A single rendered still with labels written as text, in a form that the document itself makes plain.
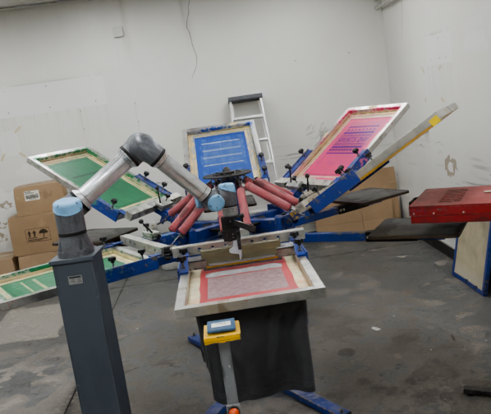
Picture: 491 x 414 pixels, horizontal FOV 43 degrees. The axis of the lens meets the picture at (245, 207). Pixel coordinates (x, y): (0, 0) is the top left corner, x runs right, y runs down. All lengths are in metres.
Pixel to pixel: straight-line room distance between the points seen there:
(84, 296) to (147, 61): 4.68
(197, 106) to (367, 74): 1.94
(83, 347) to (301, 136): 4.82
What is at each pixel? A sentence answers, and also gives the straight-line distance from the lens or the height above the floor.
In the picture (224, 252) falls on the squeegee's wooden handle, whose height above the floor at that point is 1.04.
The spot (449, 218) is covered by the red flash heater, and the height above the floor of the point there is 1.03.
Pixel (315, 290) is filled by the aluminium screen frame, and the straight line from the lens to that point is 2.41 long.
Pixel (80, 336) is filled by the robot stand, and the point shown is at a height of 0.87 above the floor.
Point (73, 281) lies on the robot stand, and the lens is 2.65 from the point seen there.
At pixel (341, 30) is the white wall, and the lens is 7.19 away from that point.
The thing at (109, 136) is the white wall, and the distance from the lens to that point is 7.09.
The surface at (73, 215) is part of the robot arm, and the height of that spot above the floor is 1.37.
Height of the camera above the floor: 1.74
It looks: 10 degrees down
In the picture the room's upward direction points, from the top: 8 degrees counter-clockwise
